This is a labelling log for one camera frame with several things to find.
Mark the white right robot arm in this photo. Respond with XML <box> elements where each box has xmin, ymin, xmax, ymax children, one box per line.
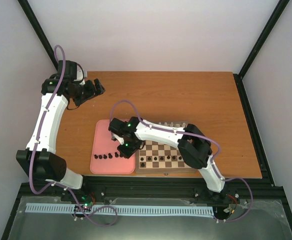
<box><xmin>107</xmin><ymin>100</ymin><xmax>226</xmax><ymax>194</ymax></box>

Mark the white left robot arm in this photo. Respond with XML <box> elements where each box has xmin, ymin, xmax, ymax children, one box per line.
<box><xmin>16</xmin><ymin>78</ymin><xmax>105</xmax><ymax>202</ymax></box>

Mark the wooden chess board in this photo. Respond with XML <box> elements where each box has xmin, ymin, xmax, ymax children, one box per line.
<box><xmin>135</xmin><ymin>121</ymin><xmax>198</xmax><ymax>175</ymax></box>

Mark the pink plastic tray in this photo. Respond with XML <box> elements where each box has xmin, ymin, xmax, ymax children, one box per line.
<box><xmin>90</xmin><ymin>119</ymin><xmax>135</xmax><ymax>175</ymax></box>

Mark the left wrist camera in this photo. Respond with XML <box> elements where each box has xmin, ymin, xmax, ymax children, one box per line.
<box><xmin>74</xmin><ymin>63</ymin><xmax>87</xmax><ymax>85</ymax></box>

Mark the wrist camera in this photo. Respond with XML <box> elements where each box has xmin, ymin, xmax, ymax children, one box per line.
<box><xmin>108</xmin><ymin>117</ymin><xmax>127</xmax><ymax>137</ymax></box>
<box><xmin>74</xmin><ymin>63</ymin><xmax>87</xmax><ymax>85</ymax></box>

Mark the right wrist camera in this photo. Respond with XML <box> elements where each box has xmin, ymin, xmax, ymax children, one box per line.
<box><xmin>108</xmin><ymin>117</ymin><xmax>127</xmax><ymax>137</ymax></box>

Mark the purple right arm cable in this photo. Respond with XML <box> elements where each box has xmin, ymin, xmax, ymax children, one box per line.
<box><xmin>110</xmin><ymin>100</ymin><xmax>254</xmax><ymax>223</ymax></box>

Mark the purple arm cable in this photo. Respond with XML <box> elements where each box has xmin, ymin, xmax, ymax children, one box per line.
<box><xmin>110</xmin><ymin>100</ymin><xmax>254</xmax><ymax>223</ymax></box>
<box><xmin>28</xmin><ymin>44</ymin><xmax>119</xmax><ymax>228</ymax></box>

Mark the black aluminium frame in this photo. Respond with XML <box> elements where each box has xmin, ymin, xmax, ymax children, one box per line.
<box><xmin>0</xmin><ymin>0</ymin><xmax>292</xmax><ymax>240</ymax></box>

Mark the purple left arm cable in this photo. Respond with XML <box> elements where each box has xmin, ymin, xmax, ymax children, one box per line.
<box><xmin>28</xmin><ymin>44</ymin><xmax>119</xmax><ymax>228</ymax></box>

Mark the light blue cable duct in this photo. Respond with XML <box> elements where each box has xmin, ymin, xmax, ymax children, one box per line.
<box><xmin>25</xmin><ymin>203</ymin><xmax>214</xmax><ymax>218</ymax></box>

